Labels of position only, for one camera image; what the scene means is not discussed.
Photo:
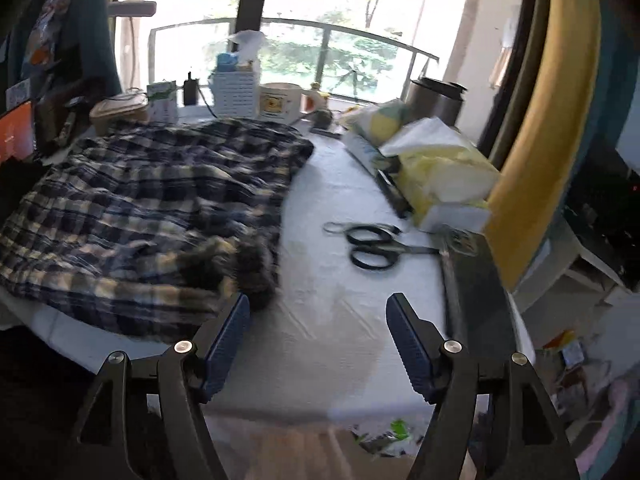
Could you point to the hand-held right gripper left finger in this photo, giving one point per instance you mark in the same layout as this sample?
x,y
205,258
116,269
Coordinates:
x,y
231,340

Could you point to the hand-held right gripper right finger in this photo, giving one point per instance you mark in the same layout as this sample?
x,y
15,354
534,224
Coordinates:
x,y
410,345

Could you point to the plaid pants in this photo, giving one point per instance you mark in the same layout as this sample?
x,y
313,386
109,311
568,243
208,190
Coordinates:
x,y
150,185

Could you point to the black scissors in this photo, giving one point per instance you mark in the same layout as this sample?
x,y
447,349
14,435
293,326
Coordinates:
x,y
400,249

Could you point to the slim black remote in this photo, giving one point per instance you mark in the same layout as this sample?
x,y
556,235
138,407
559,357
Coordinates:
x,y
392,190

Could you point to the yellow tissue pack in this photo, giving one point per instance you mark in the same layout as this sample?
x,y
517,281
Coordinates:
x,y
450,175

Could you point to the white side table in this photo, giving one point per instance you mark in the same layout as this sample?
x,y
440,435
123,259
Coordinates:
x,y
585,255

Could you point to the white yellow plastic bag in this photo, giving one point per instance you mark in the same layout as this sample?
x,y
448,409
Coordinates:
x,y
375,122

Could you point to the white mug with bear print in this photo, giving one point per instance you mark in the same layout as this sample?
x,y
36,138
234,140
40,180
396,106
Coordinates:
x,y
277,104

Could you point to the green white milk carton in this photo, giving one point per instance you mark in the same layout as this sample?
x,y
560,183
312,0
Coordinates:
x,y
162,105

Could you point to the white perforated plastic basket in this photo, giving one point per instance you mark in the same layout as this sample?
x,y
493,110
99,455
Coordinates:
x,y
235,94

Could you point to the metal thermos jug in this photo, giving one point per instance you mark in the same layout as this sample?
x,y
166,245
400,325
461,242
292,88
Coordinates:
x,y
432,100

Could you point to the black power adapter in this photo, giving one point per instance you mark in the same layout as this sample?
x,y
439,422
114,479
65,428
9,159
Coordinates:
x,y
190,91

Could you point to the brown lidded container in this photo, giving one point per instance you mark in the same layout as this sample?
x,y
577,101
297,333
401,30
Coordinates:
x,y
117,112

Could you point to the small yellow orange figurine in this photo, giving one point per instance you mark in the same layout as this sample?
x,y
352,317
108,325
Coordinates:
x,y
314,99

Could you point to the pale yellow packet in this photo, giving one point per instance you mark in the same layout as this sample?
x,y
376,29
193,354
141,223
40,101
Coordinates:
x,y
249,66

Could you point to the blue plastic cup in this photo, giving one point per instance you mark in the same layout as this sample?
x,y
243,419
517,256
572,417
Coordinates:
x,y
226,62

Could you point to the white crumpled tissue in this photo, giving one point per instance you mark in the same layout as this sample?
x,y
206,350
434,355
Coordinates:
x,y
247,45

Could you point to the orange screen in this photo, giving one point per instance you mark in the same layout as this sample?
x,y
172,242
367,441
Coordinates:
x,y
16,132

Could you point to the balcony railing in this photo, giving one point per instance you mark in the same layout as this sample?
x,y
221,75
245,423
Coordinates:
x,y
320,24

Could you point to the white desk lamp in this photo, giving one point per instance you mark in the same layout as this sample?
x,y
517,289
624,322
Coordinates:
x,y
132,8

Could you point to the colourful snack bag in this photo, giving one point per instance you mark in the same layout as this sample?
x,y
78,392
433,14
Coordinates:
x,y
47,35

